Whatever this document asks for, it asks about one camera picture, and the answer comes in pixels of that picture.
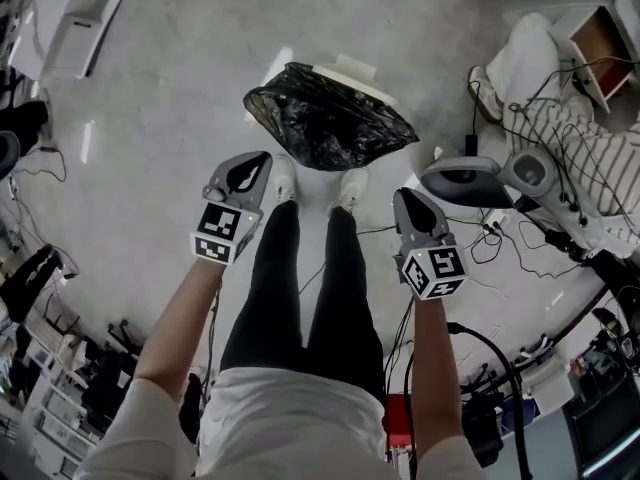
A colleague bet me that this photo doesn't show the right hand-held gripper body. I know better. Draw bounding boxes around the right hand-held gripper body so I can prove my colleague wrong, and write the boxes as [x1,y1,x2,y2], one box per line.
[393,187,469,300]

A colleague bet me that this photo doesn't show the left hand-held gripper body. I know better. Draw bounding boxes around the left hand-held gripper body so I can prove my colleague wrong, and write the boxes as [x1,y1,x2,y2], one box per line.
[190,151,274,268]

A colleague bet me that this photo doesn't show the black trash bag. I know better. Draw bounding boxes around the black trash bag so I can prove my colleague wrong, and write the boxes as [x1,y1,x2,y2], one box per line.
[243,61,420,172]

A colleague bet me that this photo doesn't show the person's left forearm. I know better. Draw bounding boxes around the person's left forearm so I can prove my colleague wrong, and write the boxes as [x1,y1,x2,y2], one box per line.
[133,257,224,399]

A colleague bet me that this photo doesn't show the person's right forearm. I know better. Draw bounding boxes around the person's right forearm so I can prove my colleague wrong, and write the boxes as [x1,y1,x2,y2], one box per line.
[412,295,464,462]

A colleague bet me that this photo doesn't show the white trash can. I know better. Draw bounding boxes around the white trash can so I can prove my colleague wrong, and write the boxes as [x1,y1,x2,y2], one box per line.
[312,53,399,107]

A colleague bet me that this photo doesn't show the person's left white shoe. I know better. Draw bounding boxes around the person's left white shoe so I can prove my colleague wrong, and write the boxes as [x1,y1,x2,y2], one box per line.
[273,155,300,204]

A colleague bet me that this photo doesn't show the person's white shoe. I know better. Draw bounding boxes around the person's white shoe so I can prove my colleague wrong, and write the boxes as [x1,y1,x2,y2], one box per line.
[273,155,300,204]
[329,166,370,214]

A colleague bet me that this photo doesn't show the grey round-seat chair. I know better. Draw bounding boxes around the grey round-seat chair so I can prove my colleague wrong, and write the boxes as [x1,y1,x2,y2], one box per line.
[419,147,561,210]

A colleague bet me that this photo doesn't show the person's right white shoe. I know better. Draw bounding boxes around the person's right white shoe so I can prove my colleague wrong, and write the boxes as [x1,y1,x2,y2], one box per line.
[329,166,370,214]

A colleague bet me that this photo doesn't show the person's black trousers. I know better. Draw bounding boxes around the person's black trousers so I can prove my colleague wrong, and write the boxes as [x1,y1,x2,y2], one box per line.
[219,200,386,404]

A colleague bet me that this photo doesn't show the red box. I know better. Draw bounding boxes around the red box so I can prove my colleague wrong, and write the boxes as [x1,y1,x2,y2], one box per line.
[384,392,416,480]

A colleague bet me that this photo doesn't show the person's white shirt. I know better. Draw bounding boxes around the person's white shirt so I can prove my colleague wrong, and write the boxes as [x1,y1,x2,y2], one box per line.
[74,365,489,480]

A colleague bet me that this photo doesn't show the black round-seat chair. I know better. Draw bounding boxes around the black round-seat chair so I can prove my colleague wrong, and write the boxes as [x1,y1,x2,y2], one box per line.
[0,130,22,179]

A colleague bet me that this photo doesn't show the white marble low cabinet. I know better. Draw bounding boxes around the white marble low cabinet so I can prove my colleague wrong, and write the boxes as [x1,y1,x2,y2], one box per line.
[37,0,141,80]

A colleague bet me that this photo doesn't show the thick black cable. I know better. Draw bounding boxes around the thick black cable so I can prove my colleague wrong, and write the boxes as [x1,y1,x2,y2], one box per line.
[446,321,534,480]

